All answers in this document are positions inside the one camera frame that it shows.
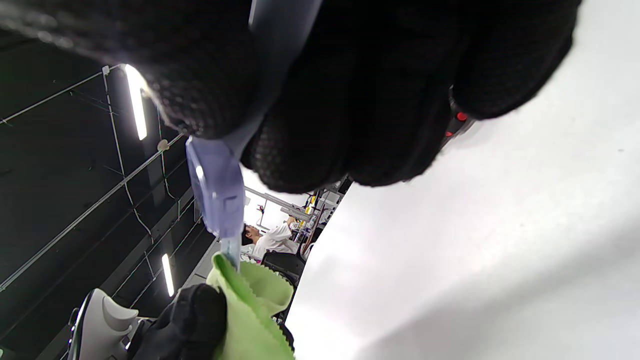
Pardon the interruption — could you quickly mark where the ceiling light tube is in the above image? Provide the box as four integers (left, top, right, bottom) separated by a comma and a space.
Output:
160, 253, 176, 297
124, 63, 149, 141

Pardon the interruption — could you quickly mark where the person's left hand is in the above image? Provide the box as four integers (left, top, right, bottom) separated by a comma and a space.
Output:
126, 283, 229, 360

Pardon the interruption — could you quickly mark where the black watch with red face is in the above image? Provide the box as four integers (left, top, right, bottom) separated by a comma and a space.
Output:
439, 86, 477, 149

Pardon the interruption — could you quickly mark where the person's right hand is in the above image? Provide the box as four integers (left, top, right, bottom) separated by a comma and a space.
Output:
0, 0, 585, 194

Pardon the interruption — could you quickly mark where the black mesh office chair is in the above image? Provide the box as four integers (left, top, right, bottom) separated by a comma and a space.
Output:
261, 250, 308, 323

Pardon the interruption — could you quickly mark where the green cleaning cloth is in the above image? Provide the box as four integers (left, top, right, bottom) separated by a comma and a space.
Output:
206, 252, 297, 360

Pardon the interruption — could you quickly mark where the light blue watch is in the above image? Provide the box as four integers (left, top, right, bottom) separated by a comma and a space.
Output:
185, 0, 326, 272

